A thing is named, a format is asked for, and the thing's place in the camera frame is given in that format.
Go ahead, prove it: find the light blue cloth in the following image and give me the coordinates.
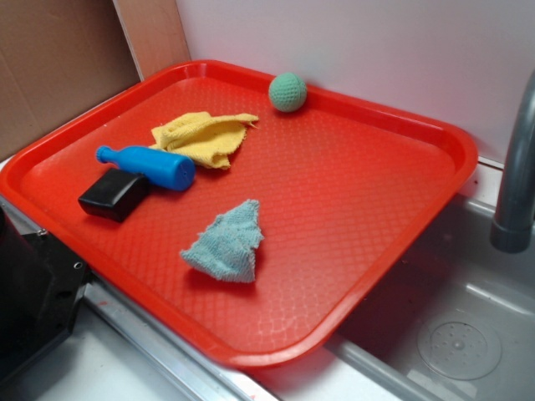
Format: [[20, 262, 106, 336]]
[[180, 200, 264, 283]]

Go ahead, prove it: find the yellow cloth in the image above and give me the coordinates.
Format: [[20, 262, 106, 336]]
[[150, 112, 259, 170]]

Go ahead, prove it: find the grey metal faucet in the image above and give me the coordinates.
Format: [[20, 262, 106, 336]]
[[490, 76, 534, 253]]

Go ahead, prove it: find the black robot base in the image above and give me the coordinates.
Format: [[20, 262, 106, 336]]
[[1, 211, 89, 385]]

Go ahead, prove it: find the grey sink basin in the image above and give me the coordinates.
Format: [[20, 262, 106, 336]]
[[255, 197, 534, 400]]

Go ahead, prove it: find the red plastic tray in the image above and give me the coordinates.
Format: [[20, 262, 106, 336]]
[[1, 61, 477, 368]]

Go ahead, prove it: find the green textured ball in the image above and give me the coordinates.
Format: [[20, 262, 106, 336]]
[[268, 73, 308, 113]]

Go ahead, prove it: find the blue plastic bottle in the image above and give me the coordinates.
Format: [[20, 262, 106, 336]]
[[96, 145, 196, 191]]

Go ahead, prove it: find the black rectangular block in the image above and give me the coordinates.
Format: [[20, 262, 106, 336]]
[[78, 168, 150, 222]]

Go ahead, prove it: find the brown cardboard panel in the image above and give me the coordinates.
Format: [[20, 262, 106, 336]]
[[1, 1, 190, 160]]

